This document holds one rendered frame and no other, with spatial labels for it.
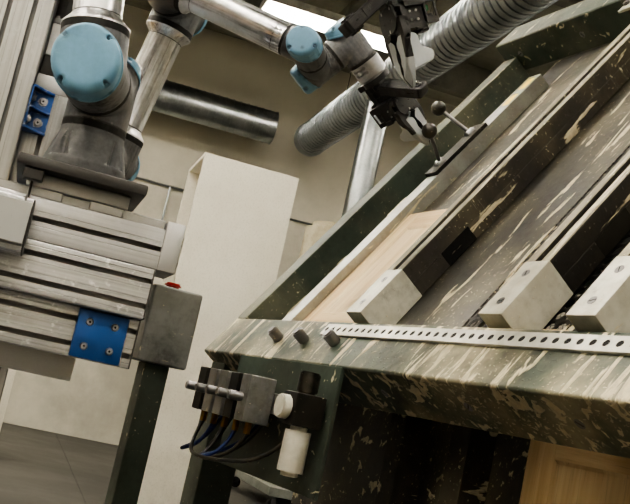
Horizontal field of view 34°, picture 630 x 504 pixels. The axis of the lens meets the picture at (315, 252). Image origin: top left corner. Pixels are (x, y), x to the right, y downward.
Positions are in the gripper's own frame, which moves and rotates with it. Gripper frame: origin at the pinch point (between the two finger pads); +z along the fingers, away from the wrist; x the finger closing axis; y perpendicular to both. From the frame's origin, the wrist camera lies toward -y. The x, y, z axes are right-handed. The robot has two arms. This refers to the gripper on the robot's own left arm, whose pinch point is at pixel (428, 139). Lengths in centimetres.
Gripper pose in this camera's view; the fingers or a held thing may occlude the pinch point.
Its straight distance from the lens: 252.1
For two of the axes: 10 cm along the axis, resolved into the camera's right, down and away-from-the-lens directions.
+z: 6.0, 7.6, 2.5
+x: -4.8, 6.0, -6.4
